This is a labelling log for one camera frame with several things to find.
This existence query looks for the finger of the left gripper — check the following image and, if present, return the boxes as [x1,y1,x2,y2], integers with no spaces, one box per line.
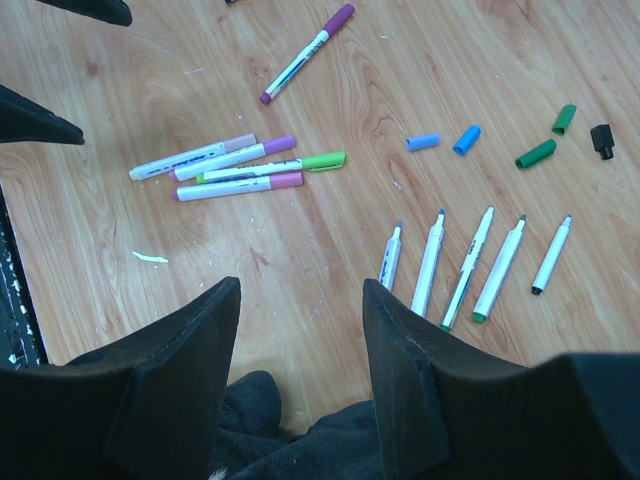
[39,0,133,27]
[0,86,85,145]

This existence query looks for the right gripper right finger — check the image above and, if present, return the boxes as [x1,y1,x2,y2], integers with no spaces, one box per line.
[362,279,639,479]

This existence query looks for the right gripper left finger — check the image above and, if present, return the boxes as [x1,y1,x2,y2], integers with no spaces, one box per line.
[1,277,241,479]

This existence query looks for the sky blue cap marker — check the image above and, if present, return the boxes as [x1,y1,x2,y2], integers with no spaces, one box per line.
[411,209,446,318]

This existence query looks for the periwinkle cap marker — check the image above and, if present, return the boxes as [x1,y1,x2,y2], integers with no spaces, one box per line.
[378,221,402,291]

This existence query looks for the dark green rainbow marker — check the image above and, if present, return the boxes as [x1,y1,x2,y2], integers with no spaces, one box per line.
[440,206,495,332]

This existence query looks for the pink cap marker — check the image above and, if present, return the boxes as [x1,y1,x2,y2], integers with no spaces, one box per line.
[172,172,304,202]

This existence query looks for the black cap marker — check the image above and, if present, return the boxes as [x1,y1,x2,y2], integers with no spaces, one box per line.
[531,215,572,296]

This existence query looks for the light green cap marker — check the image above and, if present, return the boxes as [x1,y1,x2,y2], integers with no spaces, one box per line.
[196,151,346,184]

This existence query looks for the sky blue pen cap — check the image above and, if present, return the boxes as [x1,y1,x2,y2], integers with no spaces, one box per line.
[452,125,482,156]

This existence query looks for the periwinkle pen cap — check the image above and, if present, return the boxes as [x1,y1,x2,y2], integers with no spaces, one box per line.
[406,133,441,152]

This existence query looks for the dark green pen cap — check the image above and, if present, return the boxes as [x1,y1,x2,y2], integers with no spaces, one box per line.
[514,139,557,169]

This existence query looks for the black pen cap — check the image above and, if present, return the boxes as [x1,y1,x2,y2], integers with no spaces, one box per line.
[590,124,615,160]

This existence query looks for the beige cap marker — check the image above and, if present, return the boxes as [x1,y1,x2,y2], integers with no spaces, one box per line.
[129,133,257,181]

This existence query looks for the lilac cap marker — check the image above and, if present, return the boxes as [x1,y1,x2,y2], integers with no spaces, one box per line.
[169,135,296,182]

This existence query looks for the purple cap marker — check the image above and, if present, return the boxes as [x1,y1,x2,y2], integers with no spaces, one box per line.
[260,3,355,105]

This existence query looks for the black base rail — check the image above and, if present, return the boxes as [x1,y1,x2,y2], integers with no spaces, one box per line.
[0,195,48,370]

